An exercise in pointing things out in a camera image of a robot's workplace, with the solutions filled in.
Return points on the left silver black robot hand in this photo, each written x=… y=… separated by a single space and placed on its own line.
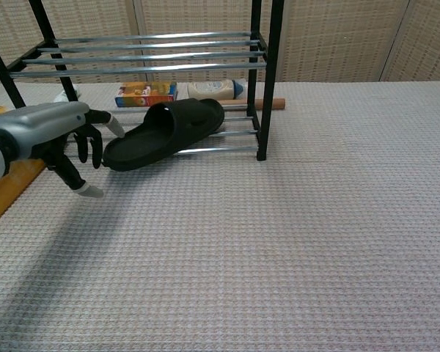
x=40 y=124

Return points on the black slide sandal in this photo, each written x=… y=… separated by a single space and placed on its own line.
x=161 y=135

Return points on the black metal shoe rack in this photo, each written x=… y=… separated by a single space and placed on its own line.
x=267 y=73

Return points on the white tube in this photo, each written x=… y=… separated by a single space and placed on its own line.
x=60 y=97

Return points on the orange printed carton box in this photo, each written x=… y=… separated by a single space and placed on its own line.
x=146 y=95

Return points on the cream squeeze bottle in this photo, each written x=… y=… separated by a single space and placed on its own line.
x=209 y=89

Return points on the wooden rolling pin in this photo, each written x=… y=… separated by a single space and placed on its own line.
x=275 y=103

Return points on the beige woven folding screen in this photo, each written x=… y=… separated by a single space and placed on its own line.
x=333 y=40

